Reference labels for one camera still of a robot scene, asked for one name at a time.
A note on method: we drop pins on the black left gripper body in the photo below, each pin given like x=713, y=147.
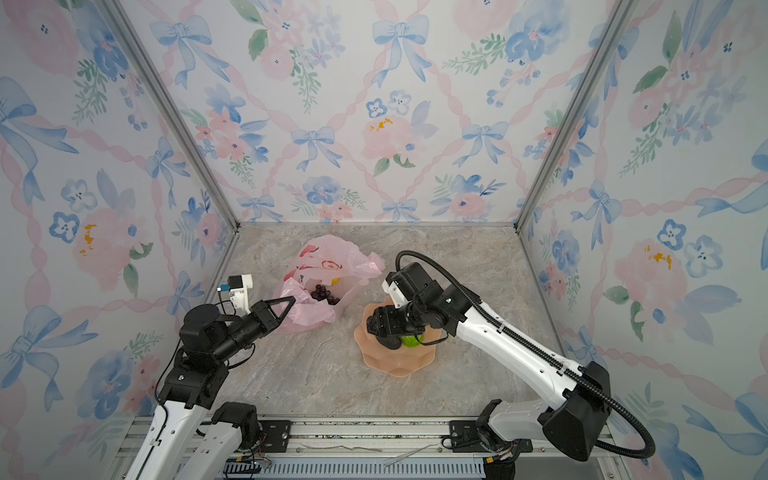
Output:
x=256, y=325

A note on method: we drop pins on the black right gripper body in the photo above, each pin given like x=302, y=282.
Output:
x=407, y=321

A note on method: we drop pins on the purple grape bunch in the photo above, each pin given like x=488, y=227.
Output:
x=322, y=293

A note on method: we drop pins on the green apple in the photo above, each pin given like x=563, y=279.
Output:
x=412, y=341

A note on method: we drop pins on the pink plastic bag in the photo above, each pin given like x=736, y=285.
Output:
x=321, y=260

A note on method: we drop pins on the dark avocado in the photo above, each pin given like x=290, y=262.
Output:
x=390, y=342

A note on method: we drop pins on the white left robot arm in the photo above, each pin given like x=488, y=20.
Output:
x=189, y=437

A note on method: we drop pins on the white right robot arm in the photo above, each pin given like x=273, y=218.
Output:
x=565, y=414

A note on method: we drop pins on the pink scalloped fruit plate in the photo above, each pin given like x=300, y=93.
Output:
x=398, y=363

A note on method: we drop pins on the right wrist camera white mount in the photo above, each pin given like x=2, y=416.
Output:
x=395, y=294

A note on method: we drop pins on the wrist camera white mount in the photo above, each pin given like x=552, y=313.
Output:
x=236, y=289
x=395, y=294

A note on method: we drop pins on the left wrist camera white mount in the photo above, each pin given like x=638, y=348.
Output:
x=236, y=289

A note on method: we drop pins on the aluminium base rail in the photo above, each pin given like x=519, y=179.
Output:
x=380, y=448

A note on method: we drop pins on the aluminium corner post left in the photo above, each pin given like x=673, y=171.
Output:
x=126, y=34

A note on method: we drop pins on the aluminium corner post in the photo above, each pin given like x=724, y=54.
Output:
x=608, y=41
x=126, y=34

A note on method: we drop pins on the aluminium corner post right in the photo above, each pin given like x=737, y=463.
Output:
x=608, y=41

